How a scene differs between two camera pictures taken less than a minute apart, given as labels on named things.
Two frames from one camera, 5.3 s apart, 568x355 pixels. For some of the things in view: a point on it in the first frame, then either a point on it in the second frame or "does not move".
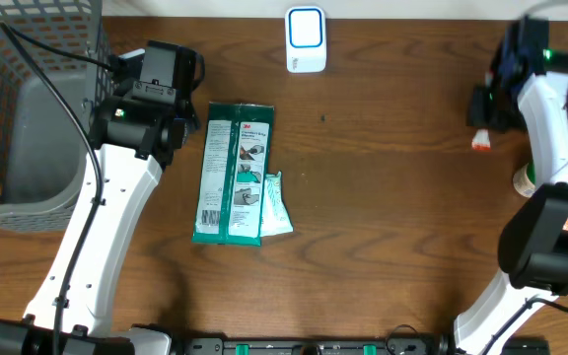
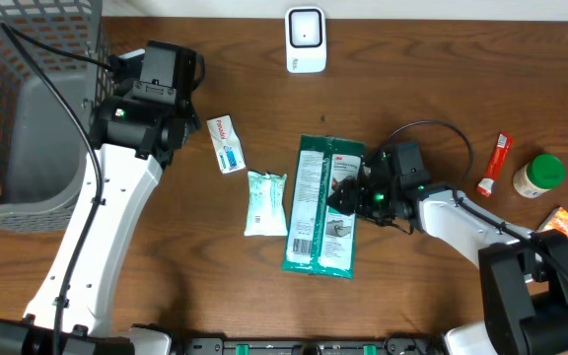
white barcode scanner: x=306 y=39 does not move
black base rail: x=412 y=345 does not move
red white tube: x=481 y=140 -> x=484 y=186
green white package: x=234 y=172 -> x=321 y=240
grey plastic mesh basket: x=26 y=155 does not move
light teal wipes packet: x=275 y=218 does not move
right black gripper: x=477 y=115 -> x=355 y=199
